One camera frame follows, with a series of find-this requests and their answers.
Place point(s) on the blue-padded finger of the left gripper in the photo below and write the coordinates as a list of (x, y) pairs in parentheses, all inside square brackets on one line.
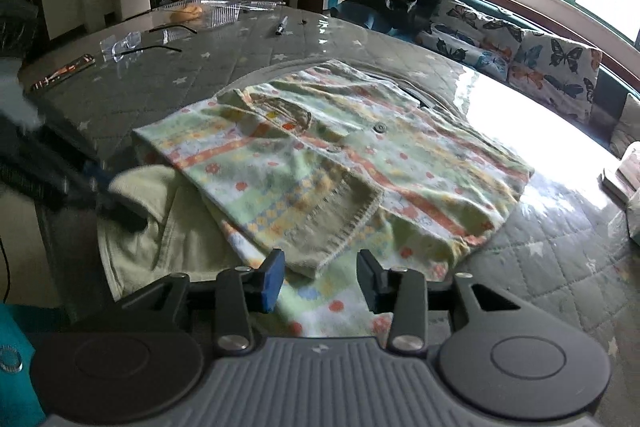
[(109, 203)]

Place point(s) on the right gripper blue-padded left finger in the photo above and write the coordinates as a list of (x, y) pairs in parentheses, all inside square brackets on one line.
[(136, 361)]

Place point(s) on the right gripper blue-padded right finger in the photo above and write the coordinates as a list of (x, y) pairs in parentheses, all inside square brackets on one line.
[(486, 357)]

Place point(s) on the patterned children's fleece jacket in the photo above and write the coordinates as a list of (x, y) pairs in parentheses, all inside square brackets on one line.
[(320, 160)]

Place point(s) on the grey quilted star table cover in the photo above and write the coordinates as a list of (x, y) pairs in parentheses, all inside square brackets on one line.
[(565, 249)]

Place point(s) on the clear safety glasses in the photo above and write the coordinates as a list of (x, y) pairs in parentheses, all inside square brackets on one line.
[(164, 37)]

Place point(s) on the pink tissue box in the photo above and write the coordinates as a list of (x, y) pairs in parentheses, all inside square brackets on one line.
[(622, 181)]

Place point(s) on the bread roll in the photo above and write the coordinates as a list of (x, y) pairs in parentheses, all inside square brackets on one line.
[(185, 13)]

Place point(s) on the clear plastic food tray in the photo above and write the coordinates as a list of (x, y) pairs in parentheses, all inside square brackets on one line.
[(222, 12)]

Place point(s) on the black marker pen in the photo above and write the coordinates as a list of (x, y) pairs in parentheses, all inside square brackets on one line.
[(281, 26)]

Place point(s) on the grey white cushion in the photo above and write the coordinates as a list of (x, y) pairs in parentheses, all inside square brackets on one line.
[(627, 130)]

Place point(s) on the black round table hotplate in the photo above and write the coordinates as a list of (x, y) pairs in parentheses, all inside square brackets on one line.
[(424, 99)]

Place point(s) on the butterfly print pillow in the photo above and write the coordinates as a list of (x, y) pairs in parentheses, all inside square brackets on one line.
[(558, 73)]

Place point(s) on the black bag on sofa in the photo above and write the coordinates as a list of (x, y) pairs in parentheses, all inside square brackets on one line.
[(395, 4)]

